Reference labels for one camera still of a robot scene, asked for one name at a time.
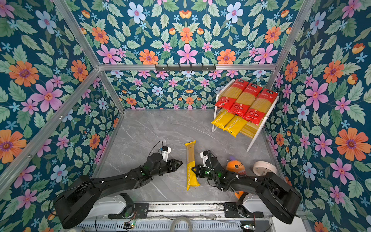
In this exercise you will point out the yellow pasta bag top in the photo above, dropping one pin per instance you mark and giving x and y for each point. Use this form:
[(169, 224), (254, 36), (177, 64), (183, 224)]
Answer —
[(222, 119)]

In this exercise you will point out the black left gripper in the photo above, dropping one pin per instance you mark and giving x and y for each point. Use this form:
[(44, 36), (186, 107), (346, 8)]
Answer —
[(174, 166)]

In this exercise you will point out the red spaghetti bag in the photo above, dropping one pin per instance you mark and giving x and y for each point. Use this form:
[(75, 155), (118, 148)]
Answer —
[(245, 100), (260, 106), (231, 94)]

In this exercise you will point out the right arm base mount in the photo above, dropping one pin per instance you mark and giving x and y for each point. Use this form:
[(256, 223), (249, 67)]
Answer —
[(233, 210)]

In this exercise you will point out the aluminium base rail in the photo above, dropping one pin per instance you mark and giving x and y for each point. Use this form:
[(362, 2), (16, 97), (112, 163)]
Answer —
[(106, 206)]

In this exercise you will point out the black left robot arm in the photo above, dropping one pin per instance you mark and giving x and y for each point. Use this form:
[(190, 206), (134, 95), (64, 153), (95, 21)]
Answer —
[(73, 205)]

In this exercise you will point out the yellow pasta bag bottom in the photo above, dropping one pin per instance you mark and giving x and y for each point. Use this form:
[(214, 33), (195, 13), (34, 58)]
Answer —
[(190, 155)]

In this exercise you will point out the white power box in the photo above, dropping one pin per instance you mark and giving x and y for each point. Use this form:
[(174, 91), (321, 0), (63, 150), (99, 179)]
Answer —
[(297, 225)]

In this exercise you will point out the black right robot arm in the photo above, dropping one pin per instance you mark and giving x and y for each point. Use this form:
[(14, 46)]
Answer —
[(281, 199)]

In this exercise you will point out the aluminium frame post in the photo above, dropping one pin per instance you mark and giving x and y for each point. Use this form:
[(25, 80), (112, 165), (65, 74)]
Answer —
[(73, 25)]

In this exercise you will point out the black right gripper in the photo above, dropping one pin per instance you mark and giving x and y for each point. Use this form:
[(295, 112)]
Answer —
[(198, 173)]

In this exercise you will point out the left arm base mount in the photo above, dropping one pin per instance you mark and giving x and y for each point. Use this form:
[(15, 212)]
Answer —
[(130, 210)]

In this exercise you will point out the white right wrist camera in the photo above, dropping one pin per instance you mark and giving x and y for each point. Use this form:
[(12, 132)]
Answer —
[(205, 158)]

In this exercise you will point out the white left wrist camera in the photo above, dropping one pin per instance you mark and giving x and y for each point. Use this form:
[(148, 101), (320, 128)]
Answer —
[(165, 151)]

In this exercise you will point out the black hook rail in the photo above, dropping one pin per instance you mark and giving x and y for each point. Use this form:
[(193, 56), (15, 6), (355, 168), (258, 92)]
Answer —
[(184, 67)]

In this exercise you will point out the beige tape roll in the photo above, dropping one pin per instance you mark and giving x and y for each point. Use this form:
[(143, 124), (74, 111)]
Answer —
[(261, 168)]

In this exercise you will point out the orange shark plush toy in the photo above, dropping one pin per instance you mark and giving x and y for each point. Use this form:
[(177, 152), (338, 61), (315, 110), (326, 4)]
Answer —
[(236, 166)]

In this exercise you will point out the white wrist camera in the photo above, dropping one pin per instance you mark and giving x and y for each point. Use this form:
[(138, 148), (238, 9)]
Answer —
[(205, 158), (165, 151)]

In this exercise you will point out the wooden two-tier shelf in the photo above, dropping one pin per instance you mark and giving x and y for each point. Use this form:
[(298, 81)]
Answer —
[(250, 130)]

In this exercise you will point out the yellow pasta bag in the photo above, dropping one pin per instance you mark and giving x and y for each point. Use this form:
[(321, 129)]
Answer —
[(190, 155), (235, 125), (222, 119)]

